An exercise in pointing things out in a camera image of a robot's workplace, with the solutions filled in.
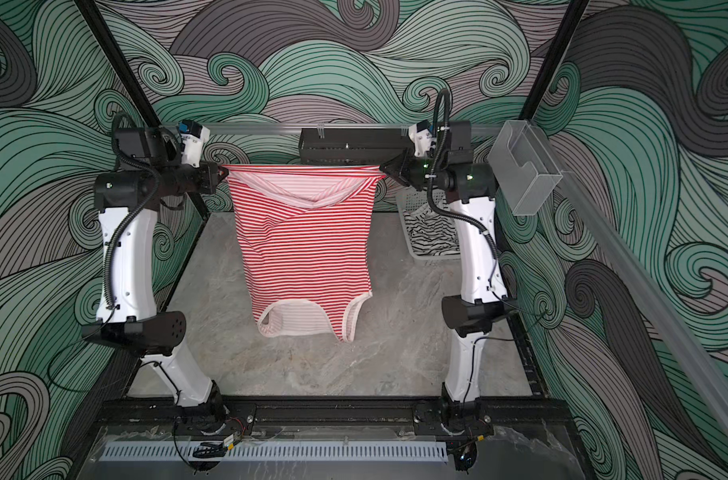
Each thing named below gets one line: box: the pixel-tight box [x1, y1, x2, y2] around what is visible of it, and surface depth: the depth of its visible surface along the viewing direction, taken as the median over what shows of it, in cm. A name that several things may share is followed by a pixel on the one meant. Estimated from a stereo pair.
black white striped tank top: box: [403, 204, 461, 256], surface depth 113 cm
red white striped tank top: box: [226, 164, 386, 342], surface depth 77 cm
